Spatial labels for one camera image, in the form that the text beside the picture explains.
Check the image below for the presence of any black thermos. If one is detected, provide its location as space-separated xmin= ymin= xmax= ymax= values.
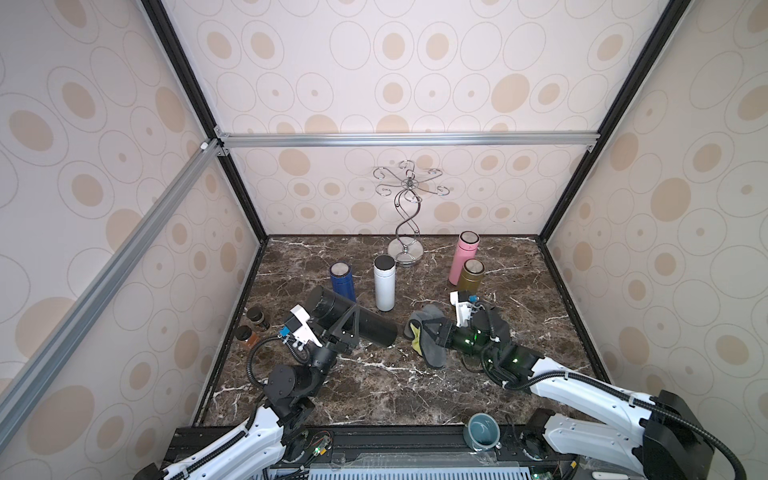
xmin=302 ymin=285 xmax=398 ymax=347

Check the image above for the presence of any grey yellow cleaning cloth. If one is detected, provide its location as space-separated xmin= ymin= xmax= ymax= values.
xmin=403 ymin=304 xmax=447 ymax=369

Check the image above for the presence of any gold thermos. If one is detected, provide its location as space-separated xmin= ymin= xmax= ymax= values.
xmin=457 ymin=258 xmax=485 ymax=295

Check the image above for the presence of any pink thermos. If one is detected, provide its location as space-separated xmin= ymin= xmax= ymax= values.
xmin=448 ymin=230 xmax=480 ymax=285

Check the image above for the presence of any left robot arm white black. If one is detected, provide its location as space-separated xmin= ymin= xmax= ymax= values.
xmin=134 ymin=304 xmax=360 ymax=479

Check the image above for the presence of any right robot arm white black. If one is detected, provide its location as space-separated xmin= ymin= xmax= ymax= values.
xmin=410 ymin=302 xmax=747 ymax=479

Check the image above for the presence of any blue thermos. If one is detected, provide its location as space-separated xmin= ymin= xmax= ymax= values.
xmin=329 ymin=262 xmax=356 ymax=303

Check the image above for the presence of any white thermos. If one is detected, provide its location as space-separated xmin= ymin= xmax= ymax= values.
xmin=373 ymin=255 xmax=396 ymax=312

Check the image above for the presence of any orange spice jar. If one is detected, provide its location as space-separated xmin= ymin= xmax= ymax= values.
xmin=234 ymin=325 xmax=262 ymax=351

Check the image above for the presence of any dark lid spice jar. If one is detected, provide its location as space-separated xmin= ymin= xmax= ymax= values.
xmin=245 ymin=305 xmax=270 ymax=331

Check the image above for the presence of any teal ceramic mug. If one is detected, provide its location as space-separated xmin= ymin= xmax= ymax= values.
xmin=463 ymin=413 xmax=501 ymax=452

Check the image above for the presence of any silver metal cup stand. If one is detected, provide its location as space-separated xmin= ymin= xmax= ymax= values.
xmin=373 ymin=160 xmax=450 ymax=267

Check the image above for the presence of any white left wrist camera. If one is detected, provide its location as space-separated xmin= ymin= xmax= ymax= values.
xmin=278 ymin=304 xmax=323 ymax=352

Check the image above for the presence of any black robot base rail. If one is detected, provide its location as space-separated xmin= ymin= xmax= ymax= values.
xmin=154 ymin=425 xmax=591 ymax=479

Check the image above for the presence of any horizontal aluminium frame bar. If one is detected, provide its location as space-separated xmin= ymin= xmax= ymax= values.
xmin=220 ymin=130 xmax=600 ymax=149

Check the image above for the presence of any left aluminium frame bar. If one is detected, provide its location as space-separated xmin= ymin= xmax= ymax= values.
xmin=1 ymin=138 xmax=223 ymax=449

